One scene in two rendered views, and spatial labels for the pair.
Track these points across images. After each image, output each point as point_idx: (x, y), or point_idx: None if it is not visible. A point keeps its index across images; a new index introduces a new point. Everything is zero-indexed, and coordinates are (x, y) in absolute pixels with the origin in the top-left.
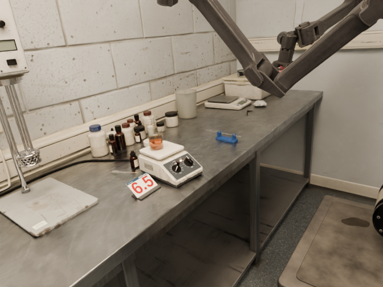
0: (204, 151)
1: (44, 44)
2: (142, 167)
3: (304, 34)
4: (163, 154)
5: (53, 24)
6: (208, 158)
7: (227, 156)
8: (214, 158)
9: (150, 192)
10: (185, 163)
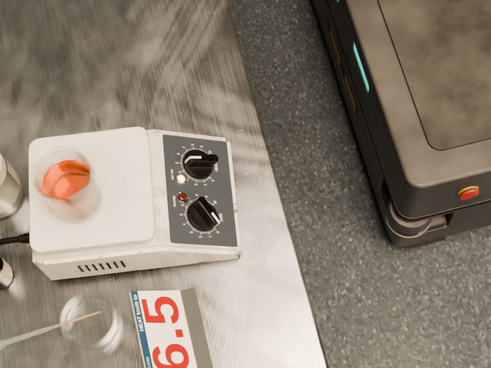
0: (103, 41)
1: None
2: (67, 274)
3: None
4: (138, 210)
5: None
6: (158, 70)
7: (196, 21)
8: (170, 56)
9: (201, 330)
10: (199, 175)
